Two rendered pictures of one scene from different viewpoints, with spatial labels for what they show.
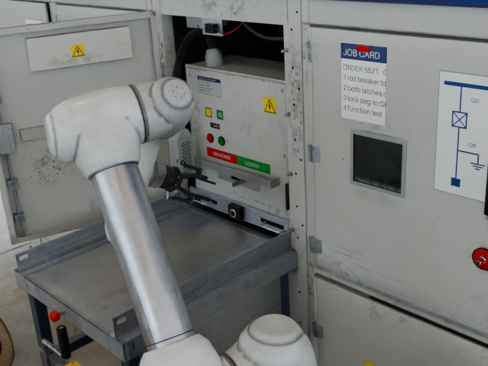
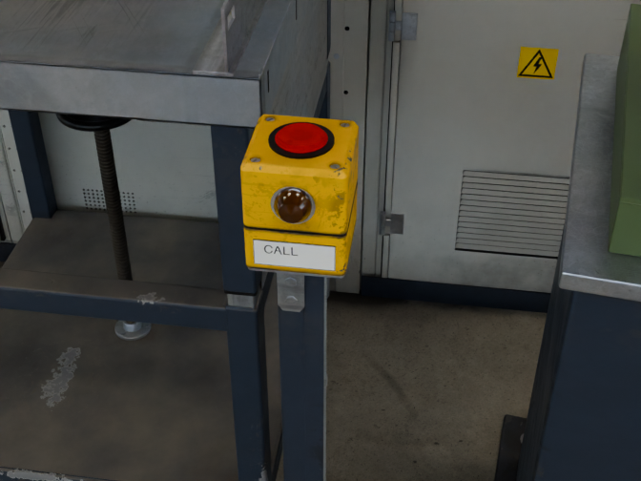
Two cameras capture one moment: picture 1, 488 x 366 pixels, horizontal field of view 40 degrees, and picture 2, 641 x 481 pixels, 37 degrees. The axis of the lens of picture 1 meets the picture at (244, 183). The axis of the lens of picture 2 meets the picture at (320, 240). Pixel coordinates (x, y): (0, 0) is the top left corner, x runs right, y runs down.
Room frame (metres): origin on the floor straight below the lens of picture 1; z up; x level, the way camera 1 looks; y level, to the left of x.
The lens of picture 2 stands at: (0.81, 0.82, 1.29)
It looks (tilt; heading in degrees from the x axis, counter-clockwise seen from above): 38 degrees down; 321
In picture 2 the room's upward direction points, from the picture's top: straight up
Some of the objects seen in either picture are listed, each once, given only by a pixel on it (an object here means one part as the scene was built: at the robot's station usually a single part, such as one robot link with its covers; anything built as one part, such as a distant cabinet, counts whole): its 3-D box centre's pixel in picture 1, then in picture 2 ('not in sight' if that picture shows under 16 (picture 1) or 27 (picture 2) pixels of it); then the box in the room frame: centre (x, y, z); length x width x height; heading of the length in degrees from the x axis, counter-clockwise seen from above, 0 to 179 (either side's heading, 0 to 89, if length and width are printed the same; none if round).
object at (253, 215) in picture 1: (242, 208); not in sight; (2.21, 0.01, 0.89); 0.54 x 0.05 x 0.06; 43
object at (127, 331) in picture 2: not in sight; (132, 324); (1.94, 0.30, 0.18); 0.06 x 0.06 x 0.02
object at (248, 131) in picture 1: (235, 142); not in sight; (2.20, 0.02, 1.15); 0.48 x 0.01 x 0.48; 43
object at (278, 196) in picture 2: not in sight; (291, 209); (1.27, 0.47, 0.87); 0.03 x 0.01 x 0.03; 43
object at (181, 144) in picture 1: (183, 152); not in sight; (2.30, 0.21, 1.09); 0.08 x 0.05 x 0.17; 133
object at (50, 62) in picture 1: (82, 125); not in sight; (2.30, 0.56, 1.21); 0.63 x 0.07 x 0.74; 116
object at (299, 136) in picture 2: not in sight; (301, 143); (1.30, 0.43, 0.90); 0.04 x 0.04 x 0.02
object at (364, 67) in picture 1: (362, 84); not in sight; (1.72, -0.33, 1.44); 0.15 x 0.01 x 0.21; 43
